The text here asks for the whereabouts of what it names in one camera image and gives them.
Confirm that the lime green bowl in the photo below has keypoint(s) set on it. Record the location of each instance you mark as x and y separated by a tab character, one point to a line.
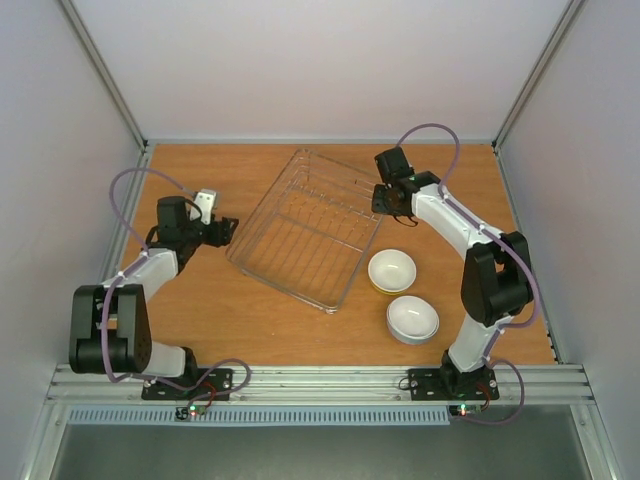
389	292

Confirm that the aluminium frame post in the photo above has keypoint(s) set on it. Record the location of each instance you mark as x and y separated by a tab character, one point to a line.
99	65
559	32

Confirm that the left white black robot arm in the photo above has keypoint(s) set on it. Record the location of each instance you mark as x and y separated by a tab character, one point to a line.
110	327

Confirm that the right aluminium frame post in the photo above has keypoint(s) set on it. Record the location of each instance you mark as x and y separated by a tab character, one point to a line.
559	32

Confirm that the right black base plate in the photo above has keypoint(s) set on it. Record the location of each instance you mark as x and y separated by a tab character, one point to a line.
425	382

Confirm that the grey slotted cable duct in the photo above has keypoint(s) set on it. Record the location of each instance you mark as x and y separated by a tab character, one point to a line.
260	416

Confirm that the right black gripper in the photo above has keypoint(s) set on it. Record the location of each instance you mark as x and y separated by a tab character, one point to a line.
379	201

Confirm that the white ceramic bowl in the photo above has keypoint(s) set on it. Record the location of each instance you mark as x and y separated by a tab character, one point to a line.
411	309

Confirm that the small circuit board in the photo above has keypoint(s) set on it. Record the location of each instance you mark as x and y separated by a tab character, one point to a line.
191	412
466	410

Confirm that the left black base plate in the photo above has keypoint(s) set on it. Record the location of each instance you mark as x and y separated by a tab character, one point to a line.
218	381

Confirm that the left aluminium frame post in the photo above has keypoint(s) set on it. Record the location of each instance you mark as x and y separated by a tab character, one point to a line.
99	65

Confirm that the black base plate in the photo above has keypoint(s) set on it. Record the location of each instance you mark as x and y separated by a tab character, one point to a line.
218	381
425	382

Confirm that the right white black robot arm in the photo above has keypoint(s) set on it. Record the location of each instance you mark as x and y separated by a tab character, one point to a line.
496	281

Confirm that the metal wire dish rack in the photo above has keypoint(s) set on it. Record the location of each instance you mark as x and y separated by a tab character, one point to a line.
310	234

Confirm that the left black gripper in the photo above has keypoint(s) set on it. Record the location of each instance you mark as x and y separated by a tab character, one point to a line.
223	233

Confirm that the left small circuit board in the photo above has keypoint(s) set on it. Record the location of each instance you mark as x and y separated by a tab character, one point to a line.
191	412

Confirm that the aluminium front rail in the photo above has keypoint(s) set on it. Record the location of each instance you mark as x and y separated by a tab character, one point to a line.
339	385

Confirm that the grey patterned bowl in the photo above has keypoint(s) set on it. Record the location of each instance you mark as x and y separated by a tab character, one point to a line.
413	333

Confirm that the right small circuit board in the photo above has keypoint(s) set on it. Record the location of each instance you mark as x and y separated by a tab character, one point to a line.
466	410

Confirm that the orange bowl white inside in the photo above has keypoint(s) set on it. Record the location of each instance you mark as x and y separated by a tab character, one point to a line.
392	269

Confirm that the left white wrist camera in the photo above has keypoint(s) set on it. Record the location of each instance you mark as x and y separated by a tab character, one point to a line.
203	206

